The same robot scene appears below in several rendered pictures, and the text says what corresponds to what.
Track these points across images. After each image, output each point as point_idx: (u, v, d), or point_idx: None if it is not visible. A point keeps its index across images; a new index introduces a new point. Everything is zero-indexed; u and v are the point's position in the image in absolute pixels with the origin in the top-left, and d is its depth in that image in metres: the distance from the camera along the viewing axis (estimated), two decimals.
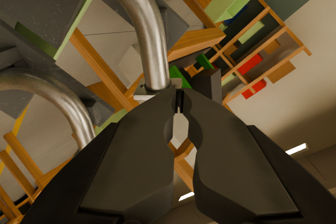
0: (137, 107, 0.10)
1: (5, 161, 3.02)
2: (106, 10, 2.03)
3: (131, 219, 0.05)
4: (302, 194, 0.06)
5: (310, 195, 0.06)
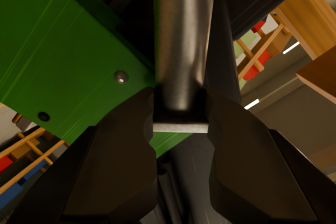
0: (115, 109, 0.10)
1: None
2: None
3: (131, 219, 0.05)
4: (323, 203, 0.06)
5: (332, 205, 0.06)
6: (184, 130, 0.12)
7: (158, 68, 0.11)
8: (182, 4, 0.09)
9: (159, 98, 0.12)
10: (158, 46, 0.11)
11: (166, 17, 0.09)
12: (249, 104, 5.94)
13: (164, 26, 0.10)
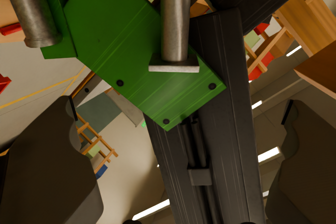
0: (27, 129, 0.09)
1: None
2: None
3: (131, 219, 0.05)
4: None
5: None
6: (177, 70, 0.22)
7: (163, 34, 0.21)
8: (174, 0, 0.19)
9: (163, 53, 0.22)
10: (162, 22, 0.20)
11: (166, 6, 0.19)
12: (252, 106, 6.00)
13: (165, 11, 0.20)
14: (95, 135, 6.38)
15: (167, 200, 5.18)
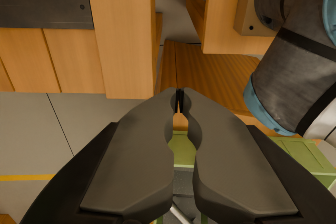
0: (137, 107, 0.10)
1: None
2: None
3: (131, 219, 0.05)
4: (302, 194, 0.06)
5: (310, 195, 0.06)
6: None
7: None
8: None
9: None
10: None
11: None
12: None
13: None
14: None
15: None
